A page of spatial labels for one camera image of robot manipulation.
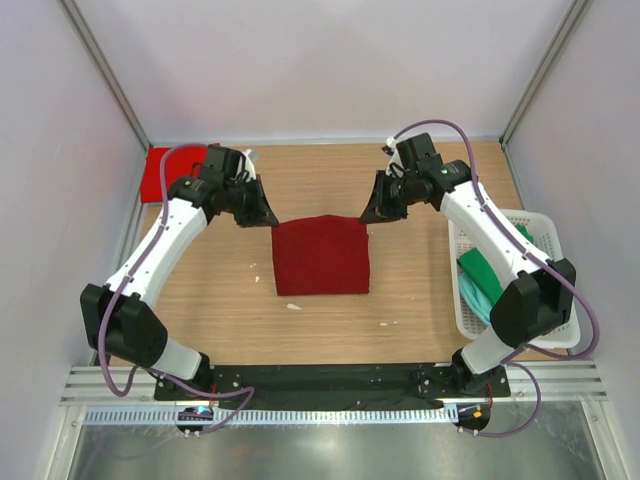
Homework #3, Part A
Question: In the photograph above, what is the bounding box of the dark red t shirt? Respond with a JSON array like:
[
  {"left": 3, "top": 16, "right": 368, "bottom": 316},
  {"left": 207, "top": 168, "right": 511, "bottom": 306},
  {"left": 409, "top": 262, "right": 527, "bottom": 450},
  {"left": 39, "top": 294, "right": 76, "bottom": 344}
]
[{"left": 271, "top": 215, "right": 370, "bottom": 296}]

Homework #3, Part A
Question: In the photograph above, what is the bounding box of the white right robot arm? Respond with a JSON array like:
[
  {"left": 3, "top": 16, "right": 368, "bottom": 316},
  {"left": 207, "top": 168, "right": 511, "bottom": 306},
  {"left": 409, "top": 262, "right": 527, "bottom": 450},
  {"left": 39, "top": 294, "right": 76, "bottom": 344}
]
[{"left": 360, "top": 133, "right": 576, "bottom": 390}]

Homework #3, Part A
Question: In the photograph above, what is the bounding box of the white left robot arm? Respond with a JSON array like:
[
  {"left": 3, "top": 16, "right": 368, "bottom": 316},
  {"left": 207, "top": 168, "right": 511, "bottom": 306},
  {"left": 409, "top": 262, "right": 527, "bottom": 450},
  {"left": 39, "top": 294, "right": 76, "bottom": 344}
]
[{"left": 80, "top": 144, "right": 278, "bottom": 398}]

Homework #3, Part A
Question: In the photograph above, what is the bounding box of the folded bright red t shirt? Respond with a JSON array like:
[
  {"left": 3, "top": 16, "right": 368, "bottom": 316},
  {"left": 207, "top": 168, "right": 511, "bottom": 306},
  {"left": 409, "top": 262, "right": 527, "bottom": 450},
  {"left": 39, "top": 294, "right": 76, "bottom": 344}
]
[{"left": 139, "top": 146, "right": 206, "bottom": 204}]

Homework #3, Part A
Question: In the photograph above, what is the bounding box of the green t shirt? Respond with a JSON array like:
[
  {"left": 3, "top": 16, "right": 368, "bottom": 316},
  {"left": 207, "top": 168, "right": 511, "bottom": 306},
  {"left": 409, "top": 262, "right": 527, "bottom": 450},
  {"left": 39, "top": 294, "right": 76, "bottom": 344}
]
[{"left": 457, "top": 248, "right": 504, "bottom": 306}]

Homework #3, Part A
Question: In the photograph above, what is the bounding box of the light teal t shirt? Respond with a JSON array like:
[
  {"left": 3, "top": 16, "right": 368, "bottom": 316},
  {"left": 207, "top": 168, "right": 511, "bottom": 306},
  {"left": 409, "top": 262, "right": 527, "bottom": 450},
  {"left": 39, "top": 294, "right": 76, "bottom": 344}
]
[{"left": 458, "top": 273, "right": 493, "bottom": 326}]

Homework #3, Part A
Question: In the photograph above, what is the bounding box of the white plastic basket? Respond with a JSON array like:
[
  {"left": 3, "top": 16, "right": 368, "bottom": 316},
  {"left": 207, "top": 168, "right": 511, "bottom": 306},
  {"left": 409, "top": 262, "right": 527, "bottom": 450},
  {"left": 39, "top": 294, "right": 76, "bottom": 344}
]
[{"left": 448, "top": 209, "right": 581, "bottom": 350}]

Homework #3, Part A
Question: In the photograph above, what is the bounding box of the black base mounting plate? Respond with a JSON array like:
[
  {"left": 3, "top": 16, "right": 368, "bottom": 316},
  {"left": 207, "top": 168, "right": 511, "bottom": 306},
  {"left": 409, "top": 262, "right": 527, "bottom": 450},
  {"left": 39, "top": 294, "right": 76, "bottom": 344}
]
[{"left": 152, "top": 363, "right": 511, "bottom": 412}]

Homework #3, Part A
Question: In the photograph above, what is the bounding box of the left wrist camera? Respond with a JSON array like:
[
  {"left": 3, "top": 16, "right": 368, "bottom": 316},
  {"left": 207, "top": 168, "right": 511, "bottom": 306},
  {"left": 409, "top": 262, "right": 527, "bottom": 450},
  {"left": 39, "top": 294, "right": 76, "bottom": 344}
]
[{"left": 238, "top": 149, "right": 258, "bottom": 181}]

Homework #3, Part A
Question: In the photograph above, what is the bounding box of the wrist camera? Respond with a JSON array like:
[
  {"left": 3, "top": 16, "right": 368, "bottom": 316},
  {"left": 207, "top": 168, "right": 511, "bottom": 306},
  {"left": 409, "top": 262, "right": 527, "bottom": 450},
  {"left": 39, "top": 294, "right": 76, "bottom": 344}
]
[
  {"left": 382, "top": 136, "right": 404, "bottom": 177},
  {"left": 238, "top": 149, "right": 258, "bottom": 181}
]

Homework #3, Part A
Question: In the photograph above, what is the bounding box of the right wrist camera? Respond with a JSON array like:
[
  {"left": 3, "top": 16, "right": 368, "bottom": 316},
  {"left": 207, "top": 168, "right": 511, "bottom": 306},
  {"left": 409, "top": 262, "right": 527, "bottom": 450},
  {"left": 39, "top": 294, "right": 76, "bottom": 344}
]
[{"left": 382, "top": 136, "right": 404, "bottom": 177}]

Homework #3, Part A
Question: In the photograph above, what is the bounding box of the white slotted cable duct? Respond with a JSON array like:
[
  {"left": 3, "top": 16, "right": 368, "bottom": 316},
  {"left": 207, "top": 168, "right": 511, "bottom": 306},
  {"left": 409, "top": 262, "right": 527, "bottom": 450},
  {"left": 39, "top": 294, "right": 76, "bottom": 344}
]
[{"left": 83, "top": 404, "right": 458, "bottom": 427}]

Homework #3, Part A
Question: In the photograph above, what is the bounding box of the aluminium frame rail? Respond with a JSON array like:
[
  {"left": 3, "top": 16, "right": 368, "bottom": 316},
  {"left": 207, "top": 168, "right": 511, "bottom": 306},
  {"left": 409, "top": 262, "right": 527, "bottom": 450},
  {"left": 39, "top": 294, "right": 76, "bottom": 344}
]
[{"left": 61, "top": 361, "right": 607, "bottom": 411}]

